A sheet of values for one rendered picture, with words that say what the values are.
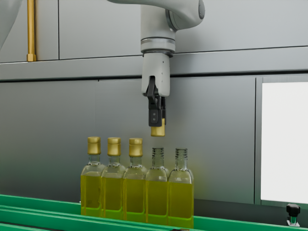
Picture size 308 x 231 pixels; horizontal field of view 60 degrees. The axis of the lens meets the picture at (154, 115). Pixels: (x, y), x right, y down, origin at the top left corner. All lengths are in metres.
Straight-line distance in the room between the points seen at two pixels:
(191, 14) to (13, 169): 0.82
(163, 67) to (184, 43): 0.21
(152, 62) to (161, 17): 0.10
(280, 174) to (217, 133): 0.19
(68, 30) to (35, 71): 0.17
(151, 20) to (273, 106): 0.38
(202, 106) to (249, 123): 0.13
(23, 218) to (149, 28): 0.58
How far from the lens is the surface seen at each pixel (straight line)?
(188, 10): 0.59
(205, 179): 0.78
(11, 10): 0.30
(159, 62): 0.62
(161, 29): 0.64
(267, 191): 0.79
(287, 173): 0.79
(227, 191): 0.79
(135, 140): 0.66
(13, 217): 0.84
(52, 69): 0.95
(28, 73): 1.01
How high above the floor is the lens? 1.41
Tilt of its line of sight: 2 degrees down
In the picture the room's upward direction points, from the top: straight up
